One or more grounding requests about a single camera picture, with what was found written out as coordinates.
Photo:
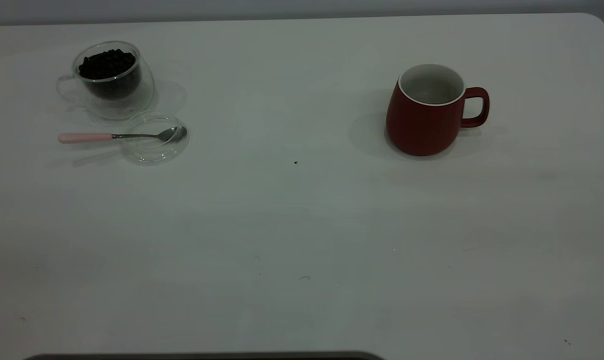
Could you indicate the red ceramic mug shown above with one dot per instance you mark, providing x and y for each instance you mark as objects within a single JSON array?
[{"x": 417, "y": 125}]

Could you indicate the small clear glass dish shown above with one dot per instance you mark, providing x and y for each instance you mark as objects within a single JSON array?
[{"x": 151, "y": 150}]

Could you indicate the double-walled glass cup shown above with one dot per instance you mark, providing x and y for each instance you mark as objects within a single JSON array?
[{"x": 131, "y": 100}]

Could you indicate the coffee beans heap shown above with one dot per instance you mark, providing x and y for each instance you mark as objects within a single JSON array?
[{"x": 106, "y": 64}]

